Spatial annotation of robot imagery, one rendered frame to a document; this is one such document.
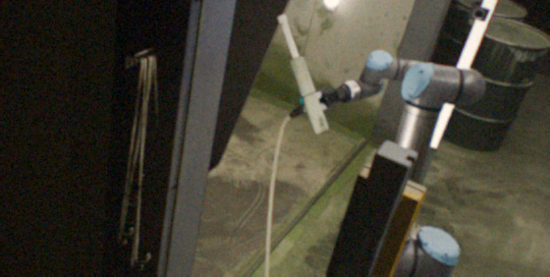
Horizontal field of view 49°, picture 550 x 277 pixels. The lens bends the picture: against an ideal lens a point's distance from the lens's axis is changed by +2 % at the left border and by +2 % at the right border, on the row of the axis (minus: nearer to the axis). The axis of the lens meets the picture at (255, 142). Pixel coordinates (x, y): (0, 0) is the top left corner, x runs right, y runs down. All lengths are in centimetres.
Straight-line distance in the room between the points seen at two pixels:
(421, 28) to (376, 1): 34
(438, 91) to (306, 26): 255
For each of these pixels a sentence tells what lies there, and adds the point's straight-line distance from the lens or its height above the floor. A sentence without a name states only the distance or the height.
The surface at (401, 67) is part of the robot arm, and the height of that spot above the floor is 126.
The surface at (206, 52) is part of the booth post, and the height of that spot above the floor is 161.
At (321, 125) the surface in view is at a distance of 230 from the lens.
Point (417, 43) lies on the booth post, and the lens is 409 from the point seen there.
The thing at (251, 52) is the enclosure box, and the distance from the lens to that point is 267.
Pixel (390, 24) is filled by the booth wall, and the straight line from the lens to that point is 411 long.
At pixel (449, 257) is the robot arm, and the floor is 90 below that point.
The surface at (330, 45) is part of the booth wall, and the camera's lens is 429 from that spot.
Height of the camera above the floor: 212
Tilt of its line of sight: 31 degrees down
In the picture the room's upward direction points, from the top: 12 degrees clockwise
